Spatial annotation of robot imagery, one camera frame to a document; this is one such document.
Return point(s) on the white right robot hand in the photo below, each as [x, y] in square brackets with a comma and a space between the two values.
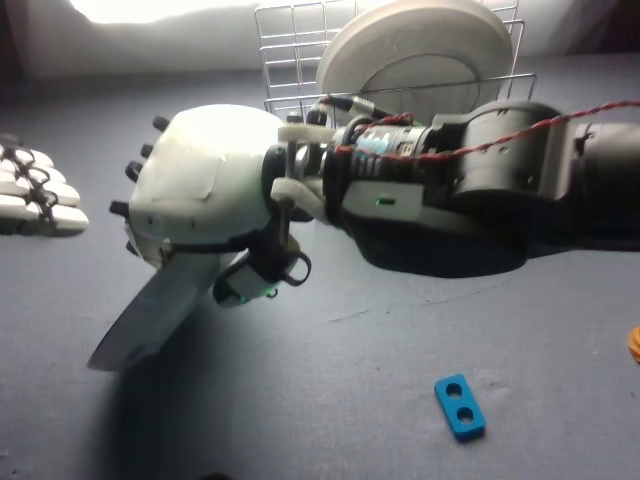
[195, 180]

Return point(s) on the white plate with dark rim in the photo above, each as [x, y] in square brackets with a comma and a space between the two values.
[415, 45]
[155, 315]

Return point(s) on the orange swirl cookie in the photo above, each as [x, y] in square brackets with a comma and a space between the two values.
[635, 345]

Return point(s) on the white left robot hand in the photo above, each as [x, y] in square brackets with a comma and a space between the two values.
[30, 200]

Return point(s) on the blue block with two holes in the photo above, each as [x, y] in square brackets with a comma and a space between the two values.
[460, 407]

